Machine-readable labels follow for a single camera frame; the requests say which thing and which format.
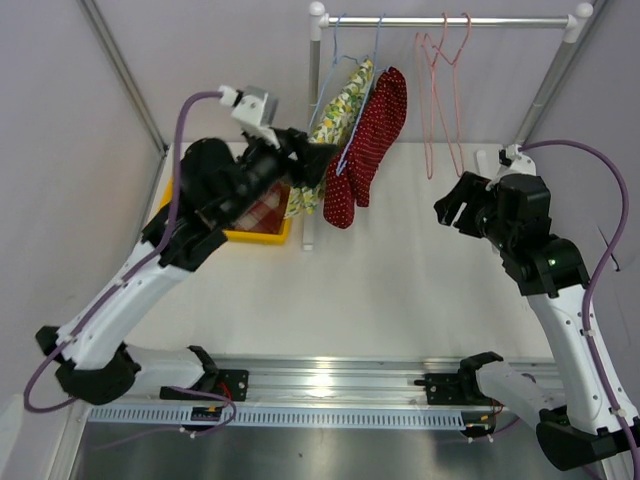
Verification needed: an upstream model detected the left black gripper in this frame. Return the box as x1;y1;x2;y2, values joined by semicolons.
220;125;338;227

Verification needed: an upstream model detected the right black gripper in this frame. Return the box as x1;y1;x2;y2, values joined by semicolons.
434;171;515;252

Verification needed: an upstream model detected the red polka dot cloth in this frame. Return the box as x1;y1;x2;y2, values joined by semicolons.
323;67;408;229

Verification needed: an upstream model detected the lemon print skirt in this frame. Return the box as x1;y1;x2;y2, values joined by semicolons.
285;59;374;218

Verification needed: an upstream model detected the blue wire hanger back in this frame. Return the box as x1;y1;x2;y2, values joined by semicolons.
335;14;386;177

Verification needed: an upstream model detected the blue wire hanger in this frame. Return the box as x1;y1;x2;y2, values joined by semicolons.
307;2;364;132
335;14;386;177

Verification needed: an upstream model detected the blue wire hanger front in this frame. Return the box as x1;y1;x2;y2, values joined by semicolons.
307;2;364;132

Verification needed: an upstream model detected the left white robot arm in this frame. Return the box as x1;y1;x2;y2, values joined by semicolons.
36;128;338;405

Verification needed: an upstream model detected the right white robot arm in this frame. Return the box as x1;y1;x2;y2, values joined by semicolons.
434;172;639;471

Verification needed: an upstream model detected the red checkered cloth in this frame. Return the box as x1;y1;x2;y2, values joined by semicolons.
233;183;289;234

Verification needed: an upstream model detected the yellow plastic tray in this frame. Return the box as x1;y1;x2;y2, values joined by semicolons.
159;179;294;247

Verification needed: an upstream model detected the silver clothes rack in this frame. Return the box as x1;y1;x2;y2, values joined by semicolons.
298;2;594;251

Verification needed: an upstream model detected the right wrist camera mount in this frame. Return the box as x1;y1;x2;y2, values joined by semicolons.
496;144;537;177

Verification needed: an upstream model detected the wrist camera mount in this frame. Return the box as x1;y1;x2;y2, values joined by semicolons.
496;144;537;177
219;85;280;149

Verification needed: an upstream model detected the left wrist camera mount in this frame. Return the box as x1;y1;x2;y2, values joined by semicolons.
219;85;280;149

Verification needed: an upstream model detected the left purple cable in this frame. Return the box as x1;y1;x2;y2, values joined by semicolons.
23;88;239;446

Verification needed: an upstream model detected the purple cable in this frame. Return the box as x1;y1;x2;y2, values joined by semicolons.
464;139;640;476
23;88;239;446

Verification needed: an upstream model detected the pink wire hanger right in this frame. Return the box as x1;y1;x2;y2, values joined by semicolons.
421;13;472;180

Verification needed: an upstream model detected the pink wire hanger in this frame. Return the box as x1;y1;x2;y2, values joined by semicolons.
414;14;448;180
421;13;472;180

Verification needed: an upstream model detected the pink wire hanger left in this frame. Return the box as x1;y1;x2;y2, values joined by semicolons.
414;14;448;180

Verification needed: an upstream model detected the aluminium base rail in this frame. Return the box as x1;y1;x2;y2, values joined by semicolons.
67;353;611;431

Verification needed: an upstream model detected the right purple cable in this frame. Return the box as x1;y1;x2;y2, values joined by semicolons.
464;139;640;476

